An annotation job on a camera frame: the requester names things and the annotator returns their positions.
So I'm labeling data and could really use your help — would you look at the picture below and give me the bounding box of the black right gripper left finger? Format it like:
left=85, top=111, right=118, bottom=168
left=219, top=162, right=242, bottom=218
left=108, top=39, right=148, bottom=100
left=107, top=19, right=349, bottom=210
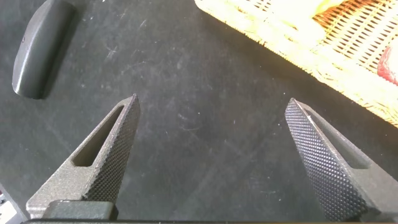
left=25, top=93, right=141, bottom=218

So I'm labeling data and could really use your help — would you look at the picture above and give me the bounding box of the red apple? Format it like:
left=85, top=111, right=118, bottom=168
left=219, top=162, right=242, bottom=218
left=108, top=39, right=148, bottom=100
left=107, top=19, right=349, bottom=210
left=377, top=39, right=398, bottom=86

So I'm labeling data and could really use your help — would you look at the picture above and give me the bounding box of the grey robot chassis part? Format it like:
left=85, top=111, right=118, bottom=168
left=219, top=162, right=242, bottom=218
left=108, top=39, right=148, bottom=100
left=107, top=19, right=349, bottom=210
left=0, top=183, right=28, bottom=224

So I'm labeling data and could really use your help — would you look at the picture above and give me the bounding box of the black curved plastic object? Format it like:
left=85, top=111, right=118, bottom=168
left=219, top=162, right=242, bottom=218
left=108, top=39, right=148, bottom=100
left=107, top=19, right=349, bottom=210
left=11, top=0, right=77, bottom=100

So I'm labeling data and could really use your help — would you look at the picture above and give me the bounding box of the yellow banana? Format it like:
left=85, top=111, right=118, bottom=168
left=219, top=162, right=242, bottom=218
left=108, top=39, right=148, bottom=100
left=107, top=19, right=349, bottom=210
left=270, top=0, right=346, bottom=44

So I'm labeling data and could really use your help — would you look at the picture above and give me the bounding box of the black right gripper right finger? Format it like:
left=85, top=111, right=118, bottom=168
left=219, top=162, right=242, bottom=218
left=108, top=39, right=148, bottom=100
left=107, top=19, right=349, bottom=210
left=284, top=97, right=398, bottom=222

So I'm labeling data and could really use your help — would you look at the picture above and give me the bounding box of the black table cloth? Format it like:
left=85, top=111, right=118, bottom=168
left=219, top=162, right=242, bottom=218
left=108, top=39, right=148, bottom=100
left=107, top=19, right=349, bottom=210
left=0, top=0, right=398, bottom=224

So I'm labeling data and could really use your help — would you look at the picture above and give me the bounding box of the wicker basket with food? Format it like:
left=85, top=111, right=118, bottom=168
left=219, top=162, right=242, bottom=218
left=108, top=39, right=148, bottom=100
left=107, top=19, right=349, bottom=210
left=193, top=0, right=398, bottom=128

